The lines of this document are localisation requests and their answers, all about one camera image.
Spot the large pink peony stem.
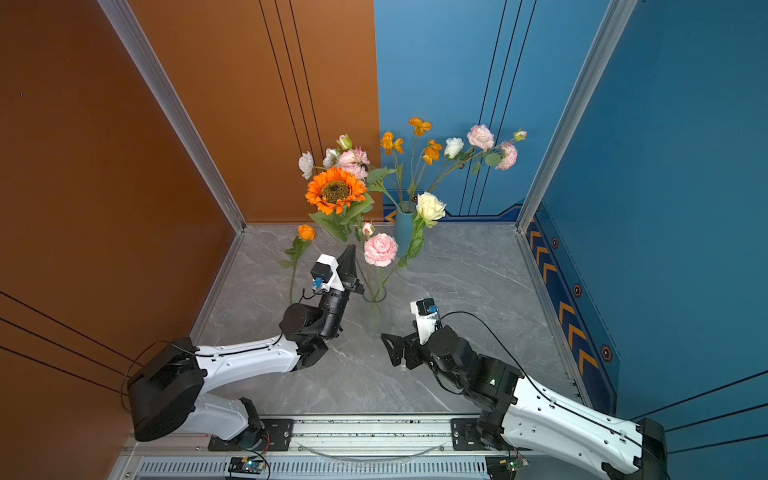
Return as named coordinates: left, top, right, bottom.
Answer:
left=327, top=134, right=395, bottom=195

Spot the teal cylindrical vase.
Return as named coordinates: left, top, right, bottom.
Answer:
left=394, top=201, right=416, bottom=258

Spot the white rose flower stem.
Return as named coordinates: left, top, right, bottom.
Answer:
left=427, top=137, right=465, bottom=192

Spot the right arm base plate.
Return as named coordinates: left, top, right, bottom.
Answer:
left=449, top=417, right=532, bottom=454

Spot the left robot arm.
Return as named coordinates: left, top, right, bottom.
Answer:
left=126, top=244, right=364, bottom=451

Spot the clear glass cylinder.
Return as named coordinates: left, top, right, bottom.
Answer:
left=363, top=288, right=390, bottom=337

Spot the cream flower stem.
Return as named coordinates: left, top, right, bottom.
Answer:
left=376, top=192, right=446, bottom=299

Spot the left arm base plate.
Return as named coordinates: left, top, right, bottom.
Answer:
left=207, top=418, right=294, bottom=453

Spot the pink rose flower stem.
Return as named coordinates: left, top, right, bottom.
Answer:
left=442, top=124, right=529, bottom=180

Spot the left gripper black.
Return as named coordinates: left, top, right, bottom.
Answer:
left=315, top=248, right=360, bottom=343

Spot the orange gerbera flower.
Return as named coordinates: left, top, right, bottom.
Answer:
left=305, top=167, right=374, bottom=245

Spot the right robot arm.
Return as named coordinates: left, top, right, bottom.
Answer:
left=381, top=326, right=668, bottom=479

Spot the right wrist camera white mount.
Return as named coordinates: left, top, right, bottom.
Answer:
left=410, top=298, right=440, bottom=345

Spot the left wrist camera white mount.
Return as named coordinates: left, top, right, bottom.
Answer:
left=310, top=254, right=344, bottom=295

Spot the left green circuit board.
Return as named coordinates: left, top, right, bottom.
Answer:
left=227, top=456, right=269, bottom=479

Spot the aluminium corner post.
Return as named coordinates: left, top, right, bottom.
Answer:
left=516, top=0, right=638, bottom=235
left=98, top=0, right=246, bottom=234

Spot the orange poppy flower stem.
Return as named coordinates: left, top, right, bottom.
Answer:
left=380, top=117, right=443, bottom=204

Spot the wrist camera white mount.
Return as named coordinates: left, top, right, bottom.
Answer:
left=310, top=254, right=344, bottom=295
left=410, top=298, right=440, bottom=345

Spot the right circuit board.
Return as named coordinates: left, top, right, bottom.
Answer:
left=485, top=456, right=530, bottom=480

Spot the left aluminium corner post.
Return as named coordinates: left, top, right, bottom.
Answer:
left=98, top=0, right=246, bottom=234

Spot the right aluminium corner post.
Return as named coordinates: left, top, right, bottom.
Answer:
left=516, top=0, right=638, bottom=235

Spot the pink rose bud stem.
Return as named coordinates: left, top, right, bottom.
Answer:
left=361, top=221, right=400, bottom=301

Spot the aluminium front rail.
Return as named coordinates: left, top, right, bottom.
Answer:
left=107, top=413, right=637, bottom=480

